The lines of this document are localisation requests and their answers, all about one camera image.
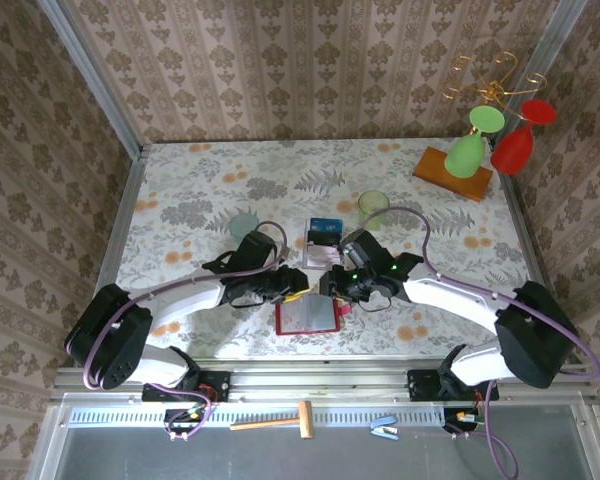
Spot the red leather card holder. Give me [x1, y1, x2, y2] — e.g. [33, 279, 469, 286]
[274, 293, 354, 337]

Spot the pink VIP card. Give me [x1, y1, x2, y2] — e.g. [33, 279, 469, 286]
[304, 244, 343, 269]

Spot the blue card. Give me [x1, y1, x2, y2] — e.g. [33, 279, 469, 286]
[308, 218, 344, 236]

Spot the teal plastic cup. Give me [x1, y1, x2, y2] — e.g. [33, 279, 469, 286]
[228, 213, 262, 244]

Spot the green plastic cup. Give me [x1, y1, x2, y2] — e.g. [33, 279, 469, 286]
[357, 189, 391, 232]

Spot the floral tablecloth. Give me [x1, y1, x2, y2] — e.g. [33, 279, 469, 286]
[79, 139, 569, 362]

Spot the perforated metal strip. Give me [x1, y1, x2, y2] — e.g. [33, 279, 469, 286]
[68, 405, 444, 429]

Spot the wooden mallet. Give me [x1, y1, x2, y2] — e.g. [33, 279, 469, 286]
[229, 399, 315, 441]

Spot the brown wooden base block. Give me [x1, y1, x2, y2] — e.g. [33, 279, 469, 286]
[412, 146, 495, 203]

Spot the blue stapler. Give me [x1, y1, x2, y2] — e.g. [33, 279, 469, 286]
[369, 413, 400, 442]

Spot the green plastic wine glass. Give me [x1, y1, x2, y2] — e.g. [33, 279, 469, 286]
[443, 105, 507, 179]

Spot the grey metal shelf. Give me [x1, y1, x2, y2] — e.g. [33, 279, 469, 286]
[27, 394, 600, 480]

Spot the red plastic wine glass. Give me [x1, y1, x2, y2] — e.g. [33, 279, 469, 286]
[489, 98, 558, 176]

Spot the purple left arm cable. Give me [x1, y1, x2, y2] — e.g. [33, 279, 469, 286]
[82, 221, 289, 442]

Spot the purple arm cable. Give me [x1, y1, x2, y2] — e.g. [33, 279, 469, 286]
[349, 206, 600, 479]
[82, 221, 289, 442]

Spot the aluminium frame rail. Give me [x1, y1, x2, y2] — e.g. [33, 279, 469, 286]
[74, 144, 149, 369]
[489, 137, 581, 365]
[49, 363, 599, 404]

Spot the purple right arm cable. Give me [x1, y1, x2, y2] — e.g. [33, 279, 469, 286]
[349, 206, 600, 479]

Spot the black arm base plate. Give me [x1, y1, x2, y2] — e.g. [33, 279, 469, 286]
[142, 370, 232, 403]
[408, 368, 501, 403]

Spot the black connector block with wires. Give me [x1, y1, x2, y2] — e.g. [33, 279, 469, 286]
[163, 407, 205, 435]
[442, 407, 482, 435]

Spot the gold wire glass rack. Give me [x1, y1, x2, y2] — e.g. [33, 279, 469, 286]
[439, 51, 549, 121]

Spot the aluminium frame post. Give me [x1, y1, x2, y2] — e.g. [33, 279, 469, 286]
[37, 0, 144, 159]
[499, 0, 589, 146]

